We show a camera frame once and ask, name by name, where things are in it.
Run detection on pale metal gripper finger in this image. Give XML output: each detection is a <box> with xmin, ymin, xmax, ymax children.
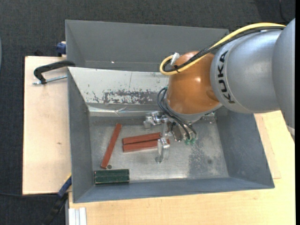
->
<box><xmin>155</xmin><ymin>137</ymin><xmax>171</xmax><ymax>165</ymax></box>
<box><xmin>143</xmin><ymin>111</ymin><xmax>168</xmax><ymax>129</ymax></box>

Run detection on pale wood flat board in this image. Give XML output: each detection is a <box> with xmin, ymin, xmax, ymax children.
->
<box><xmin>22</xmin><ymin>56</ymin><xmax>72</xmax><ymax>195</ymax></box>

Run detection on red-brown flat block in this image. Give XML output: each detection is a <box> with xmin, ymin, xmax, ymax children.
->
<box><xmin>100</xmin><ymin>123</ymin><xmax>123</xmax><ymax>170</ymax></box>
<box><xmin>122</xmin><ymin>138</ymin><xmax>171</xmax><ymax>153</ymax></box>
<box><xmin>121</xmin><ymin>132</ymin><xmax>163</xmax><ymax>145</ymax></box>

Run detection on grey metal bin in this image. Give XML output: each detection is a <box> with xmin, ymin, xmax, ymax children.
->
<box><xmin>65</xmin><ymin>19</ymin><xmax>275</xmax><ymax>203</ymax></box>

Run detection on dark green flat block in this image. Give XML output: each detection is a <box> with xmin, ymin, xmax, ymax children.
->
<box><xmin>94</xmin><ymin>169</ymin><xmax>130</xmax><ymax>177</ymax></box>
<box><xmin>94</xmin><ymin>173</ymin><xmax>130</xmax><ymax>185</ymax></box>

